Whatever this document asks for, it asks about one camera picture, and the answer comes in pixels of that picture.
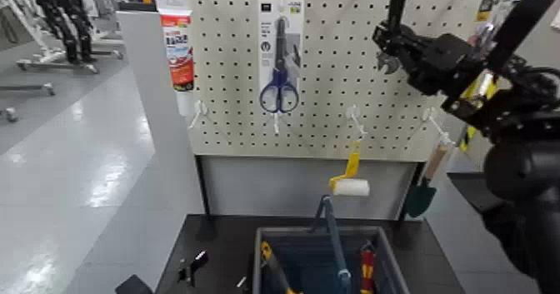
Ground orange handled tool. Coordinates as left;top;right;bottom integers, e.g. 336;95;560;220
261;241;303;294

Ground white partition panel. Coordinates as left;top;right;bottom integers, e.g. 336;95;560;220
115;10;207;294

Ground black pegboard stand post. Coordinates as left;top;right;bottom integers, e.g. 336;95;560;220
195;155;217;242
395;160;428;222

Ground white robot on stand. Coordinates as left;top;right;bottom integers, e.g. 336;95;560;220
0;0;58;62

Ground grey floor frame bar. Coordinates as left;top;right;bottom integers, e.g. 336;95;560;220
0;82;57;97

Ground red handled tool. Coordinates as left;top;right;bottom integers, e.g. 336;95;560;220
359;241;378;294

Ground grey wheeled base frame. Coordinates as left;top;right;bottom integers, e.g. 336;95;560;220
16;49;101;75

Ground yellow black package card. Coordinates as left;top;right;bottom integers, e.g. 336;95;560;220
476;0;494;23

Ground yellow handled paint roller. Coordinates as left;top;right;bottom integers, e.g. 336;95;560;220
327;140;371;197

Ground green trowel with wooden handle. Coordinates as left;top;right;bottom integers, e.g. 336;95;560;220
402;144;452;219

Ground black robot on stand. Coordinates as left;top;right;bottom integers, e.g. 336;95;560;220
30;0;98;65

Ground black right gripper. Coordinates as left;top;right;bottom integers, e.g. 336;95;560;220
372;21;487;97

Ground grey crate with blue inside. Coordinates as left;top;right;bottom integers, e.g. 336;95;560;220
252;225;410;294

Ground grey pillar with hazard tape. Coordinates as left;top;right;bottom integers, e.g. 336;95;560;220
457;0;560;155

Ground red white sealant tube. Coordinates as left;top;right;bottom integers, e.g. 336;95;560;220
156;0;196;117

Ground beige pegboard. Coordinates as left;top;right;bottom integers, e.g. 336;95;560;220
185;0;493;162

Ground blue scissors on card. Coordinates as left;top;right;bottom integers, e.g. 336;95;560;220
257;0;305;114

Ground grey panel under pegboard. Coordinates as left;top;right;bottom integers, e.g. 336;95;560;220
198;155;419;220

